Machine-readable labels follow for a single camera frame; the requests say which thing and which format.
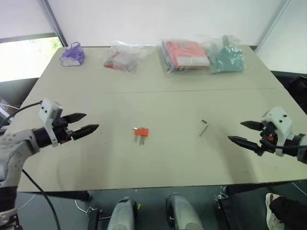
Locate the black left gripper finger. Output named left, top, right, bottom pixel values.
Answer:
left=63, top=113, right=87, bottom=125
left=71, top=124, right=100, bottom=141

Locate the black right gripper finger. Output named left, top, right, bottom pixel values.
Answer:
left=227, top=136, right=262, bottom=154
left=240, top=120, right=263, bottom=131

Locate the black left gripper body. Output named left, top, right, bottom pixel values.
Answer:
left=51, top=115, right=74, bottom=145

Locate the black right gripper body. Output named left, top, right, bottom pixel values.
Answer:
left=256, top=121, right=279, bottom=157

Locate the metal allen key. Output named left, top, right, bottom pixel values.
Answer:
left=198, top=119, right=209, bottom=137

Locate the red plastic object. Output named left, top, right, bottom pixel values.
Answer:
left=134, top=128, right=150, bottom=138

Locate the black table crossbar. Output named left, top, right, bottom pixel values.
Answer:
left=224, top=182, right=301, bottom=196

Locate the black bag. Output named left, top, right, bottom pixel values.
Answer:
left=287, top=76, right=307, bottom=114

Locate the white and red sneaker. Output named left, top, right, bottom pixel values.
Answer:
left=265, top=193, right=286, bottom=230

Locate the black trouser leg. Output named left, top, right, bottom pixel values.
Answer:
left=269, top=195, right=307, bottom=230

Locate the plastic bag with green item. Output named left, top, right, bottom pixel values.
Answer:
left=196, top=34, right=248, bottom=75

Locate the clear bag with red parts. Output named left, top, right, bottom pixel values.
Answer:
left=103, top=39, right=150, bottom=75

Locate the grey left robot leg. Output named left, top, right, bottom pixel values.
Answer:
left=106, top=196, right=139, bottom=230

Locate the grey robot leg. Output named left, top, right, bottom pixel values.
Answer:
left=165, top=192, right=205, bottom=230
left=106, top=196, right=139, bottom=230

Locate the grey right robot leg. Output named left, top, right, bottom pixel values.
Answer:
left=165, top=192, right=205, bottom=230

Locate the plastic bag of red booklets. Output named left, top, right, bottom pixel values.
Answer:
left=158, top=39, right=212, bottom=78

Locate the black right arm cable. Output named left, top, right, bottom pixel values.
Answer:
left=262, top=140, right=307, bottom=151

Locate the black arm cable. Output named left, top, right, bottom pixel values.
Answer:
left=262, top=140, right=307, bottom=151
left=0, top=102, right=61, bottom=230

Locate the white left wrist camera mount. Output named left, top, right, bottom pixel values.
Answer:
left=38, top=98, right=64, bottom=148

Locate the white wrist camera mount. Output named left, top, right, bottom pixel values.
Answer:
left=38, top=98, right=64, bottom=148
left=260, top=106, right=294, bottom=158

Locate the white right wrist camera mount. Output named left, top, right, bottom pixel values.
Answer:
left=260, top=106, right=294, bottom=158

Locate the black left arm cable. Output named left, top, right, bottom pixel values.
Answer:
left=0, top=102, right=61, bottom=230

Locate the purple drawstring bag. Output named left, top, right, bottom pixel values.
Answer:
left=59, top=41, right=86, bottom=67

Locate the black metal stand frame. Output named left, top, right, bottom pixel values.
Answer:
left=215, top=191, right=238, bottom=230
left=86, top=207, right=104, bottom=230

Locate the white floor cable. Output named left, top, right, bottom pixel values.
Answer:
left=73, top=198, right=92, bottom=214

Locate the black window frame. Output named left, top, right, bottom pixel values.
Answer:
left=0, top=32, right=68, bottom=83

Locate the grey metal partition post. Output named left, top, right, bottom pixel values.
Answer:
left=37, top=0, right=69, bottom=47
left=255, top=0, right=292, bottom=54

